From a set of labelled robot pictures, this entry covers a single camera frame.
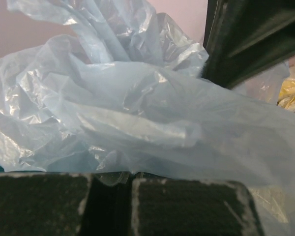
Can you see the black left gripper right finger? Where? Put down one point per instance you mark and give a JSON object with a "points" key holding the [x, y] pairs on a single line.
{"points": [[167, 207]]}

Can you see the clear bag with trash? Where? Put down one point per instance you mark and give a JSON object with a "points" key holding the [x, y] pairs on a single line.
{"points": [[285, 98]]}

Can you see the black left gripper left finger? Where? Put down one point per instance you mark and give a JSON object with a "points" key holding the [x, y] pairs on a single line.
{"points": [[33, 204]]}

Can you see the light blue trash bag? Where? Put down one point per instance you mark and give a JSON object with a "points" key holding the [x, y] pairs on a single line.
{"points": [[124, 95]]}

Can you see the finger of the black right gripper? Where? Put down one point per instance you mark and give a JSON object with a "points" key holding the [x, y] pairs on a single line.
{"points": [[246, 37]]}

